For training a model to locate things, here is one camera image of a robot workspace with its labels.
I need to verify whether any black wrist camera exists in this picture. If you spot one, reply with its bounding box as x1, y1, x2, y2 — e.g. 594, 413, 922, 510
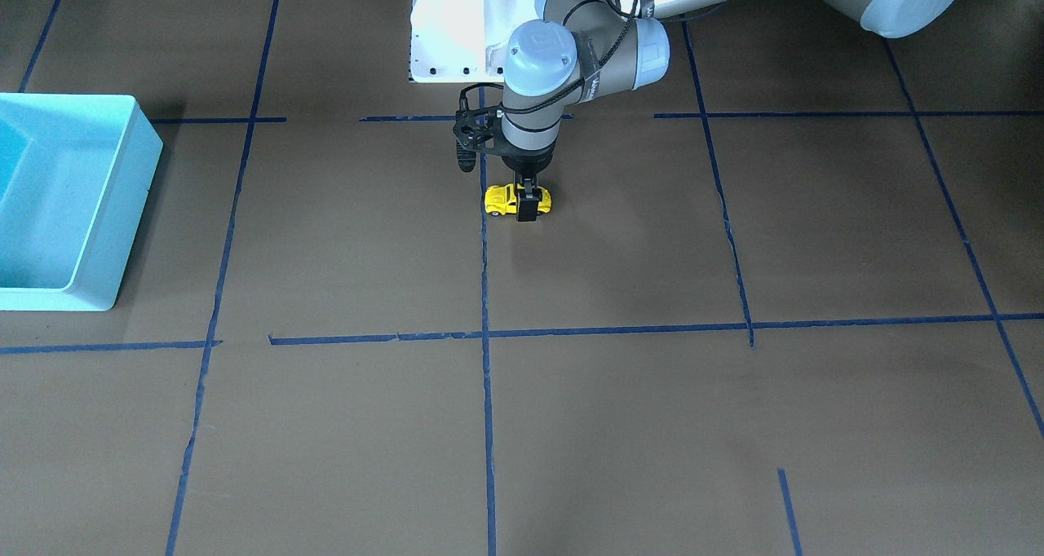
453, 107, 496, 173

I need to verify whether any yellow beetle toy car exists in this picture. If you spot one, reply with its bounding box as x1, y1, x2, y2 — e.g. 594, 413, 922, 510
484, 183, 552, 217

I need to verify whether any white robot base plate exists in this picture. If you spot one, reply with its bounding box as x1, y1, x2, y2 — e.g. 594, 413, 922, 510
409, 0, 537, 84

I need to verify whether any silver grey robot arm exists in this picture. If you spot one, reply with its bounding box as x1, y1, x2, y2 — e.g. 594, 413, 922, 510
493, 0, 954, 222

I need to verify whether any teal plastic storage bin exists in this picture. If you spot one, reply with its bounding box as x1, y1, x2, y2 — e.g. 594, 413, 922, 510
1, 92, 163, 311

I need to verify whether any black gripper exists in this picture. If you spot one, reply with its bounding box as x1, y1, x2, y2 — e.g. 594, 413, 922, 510
501, 152, 553, 223

